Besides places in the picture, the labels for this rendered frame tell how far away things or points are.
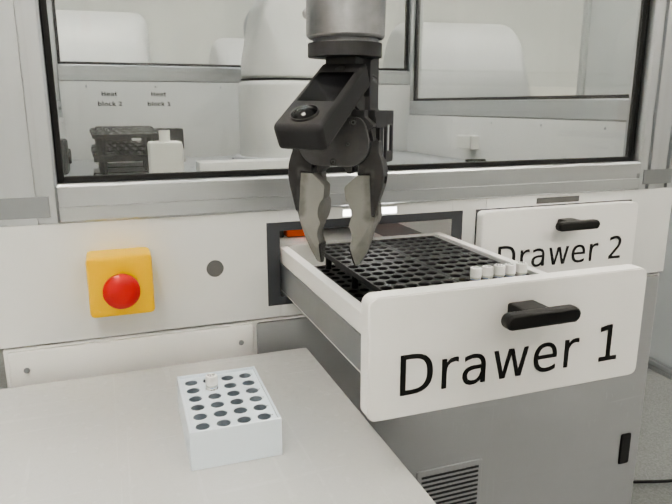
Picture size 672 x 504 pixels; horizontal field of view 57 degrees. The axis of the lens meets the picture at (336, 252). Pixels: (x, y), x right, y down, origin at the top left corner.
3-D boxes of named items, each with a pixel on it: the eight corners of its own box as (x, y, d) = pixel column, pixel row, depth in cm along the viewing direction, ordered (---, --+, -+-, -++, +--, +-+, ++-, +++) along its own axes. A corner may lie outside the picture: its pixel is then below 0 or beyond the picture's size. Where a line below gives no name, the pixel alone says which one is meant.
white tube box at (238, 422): (282, 454, 58) (281, 417, 57) (191, 471, 55) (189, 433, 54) (255, 397, 69) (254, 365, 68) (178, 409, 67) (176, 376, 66)
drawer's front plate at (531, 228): (631, 268, 101) (639, 201, 99) (479, 285, 92) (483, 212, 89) (623, 265, 103) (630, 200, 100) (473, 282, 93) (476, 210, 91)
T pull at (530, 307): (581, 322, 53) (583, 306, 53) (507, 332, 50) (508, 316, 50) (553, 309, 56) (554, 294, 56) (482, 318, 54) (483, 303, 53)
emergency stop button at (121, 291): (142, 308, 70) (139, 274, 69) (104, 312, 68) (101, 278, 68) (140, 301, 73) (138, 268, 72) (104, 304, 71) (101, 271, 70)
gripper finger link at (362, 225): (397, 253, 65) (387, 165, 64) (380, 266, 60) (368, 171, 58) (369, 255, 66) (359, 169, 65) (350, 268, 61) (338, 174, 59)
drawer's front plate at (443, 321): (635, 373, 62) (648, 267, 59) (367, 423, 52) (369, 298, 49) (622, 367, 63) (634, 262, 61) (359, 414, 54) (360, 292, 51)
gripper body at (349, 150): (395, 167, 65) (398, 47, 62) (368, 175, 57) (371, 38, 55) (328, 164, 68) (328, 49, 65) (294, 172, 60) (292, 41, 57)
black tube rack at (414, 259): (527, 330, 68) (532, 274, 67) (382, 352, 62) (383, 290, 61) (430, 279, 89) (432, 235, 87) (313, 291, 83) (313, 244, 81)
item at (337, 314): (610, 355, 62) (617, 297, 61) (377, 395, 54) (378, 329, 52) (423, 262, 99) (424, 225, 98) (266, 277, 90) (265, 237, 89)
